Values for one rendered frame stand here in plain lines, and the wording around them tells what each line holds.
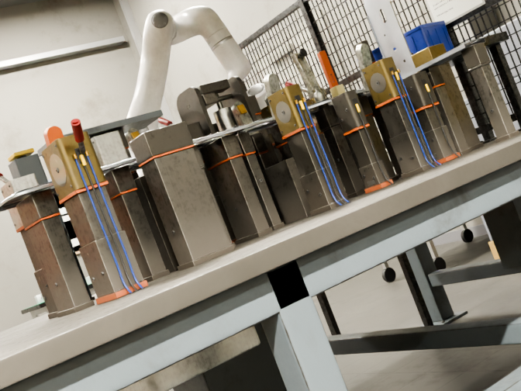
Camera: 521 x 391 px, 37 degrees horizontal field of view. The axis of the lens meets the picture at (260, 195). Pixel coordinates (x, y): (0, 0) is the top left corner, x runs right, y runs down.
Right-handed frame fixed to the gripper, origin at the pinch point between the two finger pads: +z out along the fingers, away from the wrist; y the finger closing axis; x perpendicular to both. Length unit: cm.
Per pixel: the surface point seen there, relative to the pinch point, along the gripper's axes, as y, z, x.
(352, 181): -55, -19, 1
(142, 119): -18, -58, 41
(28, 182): -46, -77, 77
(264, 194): -58, -38, 28
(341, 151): -49, -27, -2
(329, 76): -15.0, -28.5, -21.4
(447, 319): -22, 111, -27
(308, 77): -17.2, -34.8, -13.2
